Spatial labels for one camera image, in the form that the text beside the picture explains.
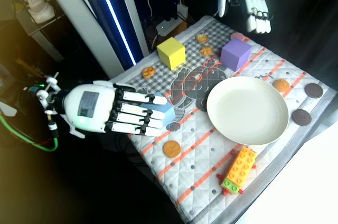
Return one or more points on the purple foam cube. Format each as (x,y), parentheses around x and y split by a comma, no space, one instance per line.
(233,55)

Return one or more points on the light blue block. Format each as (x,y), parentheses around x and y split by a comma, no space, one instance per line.
(169,114)

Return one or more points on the yellow foam cube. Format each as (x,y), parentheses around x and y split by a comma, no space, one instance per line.
(171,52)

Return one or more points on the cream round plate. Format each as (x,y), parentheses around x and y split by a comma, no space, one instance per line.
(247,110)

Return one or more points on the pink round toy cookie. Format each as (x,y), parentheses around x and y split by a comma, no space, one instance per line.
(237,36)

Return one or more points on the orange swirl toy cookie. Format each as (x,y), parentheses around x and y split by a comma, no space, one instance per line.
(148,72)
(281,85)
(206,50)
(202,38)

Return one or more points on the white power adapter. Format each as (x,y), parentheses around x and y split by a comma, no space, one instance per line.
(182,11)

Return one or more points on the grey shelf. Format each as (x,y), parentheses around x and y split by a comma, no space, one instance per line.
(45,33)

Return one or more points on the white pillar with blue light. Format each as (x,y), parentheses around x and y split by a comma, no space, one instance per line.
(87,18)

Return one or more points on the white power strip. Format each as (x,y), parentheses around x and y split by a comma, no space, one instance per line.
(167,27)

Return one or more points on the flat orange round toy cookie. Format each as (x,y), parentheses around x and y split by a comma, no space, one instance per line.
(172,149)

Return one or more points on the white figurine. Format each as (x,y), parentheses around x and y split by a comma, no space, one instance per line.
(39,8)

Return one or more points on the grey quilt with bear print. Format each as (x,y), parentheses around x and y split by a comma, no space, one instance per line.
(200,160)

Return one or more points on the brown round toy cookie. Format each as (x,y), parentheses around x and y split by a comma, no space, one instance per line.
(313,90)
(301,117)

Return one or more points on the orange and green brick toy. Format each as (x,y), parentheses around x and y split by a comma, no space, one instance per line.
(239,169)

